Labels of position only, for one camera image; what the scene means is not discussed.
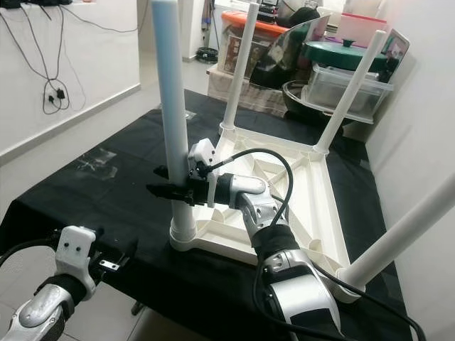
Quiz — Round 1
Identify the white plastic table leg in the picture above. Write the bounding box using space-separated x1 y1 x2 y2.
219 4 260 132
151 0 198 251
336 174 455 303
314 30 387 153

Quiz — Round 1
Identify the black tablecloth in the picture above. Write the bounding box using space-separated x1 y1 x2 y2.
0 89 413 341

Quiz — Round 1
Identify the beige cloth covered bench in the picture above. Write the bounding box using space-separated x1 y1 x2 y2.
206 67 289 114

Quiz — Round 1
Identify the white plastic table top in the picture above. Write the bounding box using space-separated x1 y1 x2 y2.
169 124 363 303

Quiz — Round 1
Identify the black round wok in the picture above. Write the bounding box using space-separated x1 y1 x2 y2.
281 80 374 127

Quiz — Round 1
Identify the red printed carton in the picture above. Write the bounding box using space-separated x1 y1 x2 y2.
224 36 246 72

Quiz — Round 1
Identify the clear plastic container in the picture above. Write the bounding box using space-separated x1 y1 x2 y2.
302 64 395 123

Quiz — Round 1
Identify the green pot lid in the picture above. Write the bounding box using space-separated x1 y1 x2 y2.
302 39 381 70

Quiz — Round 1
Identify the black kitchen appliance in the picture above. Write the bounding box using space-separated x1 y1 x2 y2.
259 0 278 18

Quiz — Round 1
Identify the black cloth bundle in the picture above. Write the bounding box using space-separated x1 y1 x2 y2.
281 6 321 28

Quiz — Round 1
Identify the black set-top box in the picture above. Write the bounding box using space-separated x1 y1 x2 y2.
0 0 36 9

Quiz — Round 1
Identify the pink plastic tub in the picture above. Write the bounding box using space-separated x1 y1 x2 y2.
336 13 388 47

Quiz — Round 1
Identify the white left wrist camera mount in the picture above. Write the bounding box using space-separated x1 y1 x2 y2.
55 226 99 285

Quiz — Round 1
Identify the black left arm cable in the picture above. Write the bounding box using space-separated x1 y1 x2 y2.
0 238 61 260

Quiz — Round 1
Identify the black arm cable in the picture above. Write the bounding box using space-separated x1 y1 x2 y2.
206 148 427 341
0 238 61 260

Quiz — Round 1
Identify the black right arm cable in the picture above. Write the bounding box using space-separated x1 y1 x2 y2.
206 148 427 341

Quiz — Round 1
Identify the black coiled hose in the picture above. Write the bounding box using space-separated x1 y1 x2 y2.
196 46 220 63

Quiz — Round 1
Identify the black wall cable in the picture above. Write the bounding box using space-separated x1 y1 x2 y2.
4 7 72 116

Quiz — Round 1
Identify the thin grey wall cable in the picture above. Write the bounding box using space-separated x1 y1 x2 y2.
68 0 139 35

